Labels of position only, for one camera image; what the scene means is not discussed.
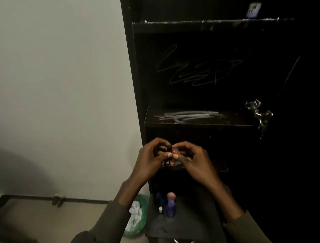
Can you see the person's right forearm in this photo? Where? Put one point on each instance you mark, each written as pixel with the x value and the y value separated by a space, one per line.
pixel 233 212

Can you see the small white blue packet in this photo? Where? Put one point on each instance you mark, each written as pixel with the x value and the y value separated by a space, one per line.
pixel 253 10

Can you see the small dark bottle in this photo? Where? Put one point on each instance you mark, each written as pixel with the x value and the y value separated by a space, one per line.
pixel 169 150

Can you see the person's left hand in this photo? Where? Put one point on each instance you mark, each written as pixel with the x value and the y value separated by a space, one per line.
pixel 146 164

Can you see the person's left forearm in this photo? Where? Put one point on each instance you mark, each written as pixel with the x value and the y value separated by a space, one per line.
pixel 117 215

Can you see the person's right hand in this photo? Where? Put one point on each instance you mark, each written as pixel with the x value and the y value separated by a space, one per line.
pixel 198 166

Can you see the black shelf cabinet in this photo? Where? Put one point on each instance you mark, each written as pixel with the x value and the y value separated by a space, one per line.
pixel 200 75

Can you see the metal cabinet hinge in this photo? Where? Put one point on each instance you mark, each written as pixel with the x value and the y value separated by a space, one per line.
pixel 260 115

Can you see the green waste bin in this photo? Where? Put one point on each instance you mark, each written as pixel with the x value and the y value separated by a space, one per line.
pixel 142 202

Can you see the small orange-capped vial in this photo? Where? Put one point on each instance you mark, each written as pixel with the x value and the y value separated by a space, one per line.
pixel 175 150

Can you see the person's left thumb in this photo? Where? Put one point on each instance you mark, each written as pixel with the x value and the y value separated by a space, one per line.
pixel 163 157

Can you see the tiny white-capped bottle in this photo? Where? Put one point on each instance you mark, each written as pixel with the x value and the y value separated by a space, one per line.
pixel 160 210

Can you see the dark blue bottle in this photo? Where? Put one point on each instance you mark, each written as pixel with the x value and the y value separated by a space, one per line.
pixel 160 199

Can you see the person's right thumb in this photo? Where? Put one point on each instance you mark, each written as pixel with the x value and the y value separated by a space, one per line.
pixel 180 157

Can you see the crumpled white paper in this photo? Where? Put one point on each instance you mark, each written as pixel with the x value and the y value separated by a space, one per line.
pixel 135 216

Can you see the blue bottle with pink cap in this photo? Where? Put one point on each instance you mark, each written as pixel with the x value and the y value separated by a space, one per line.
pixel 171 205

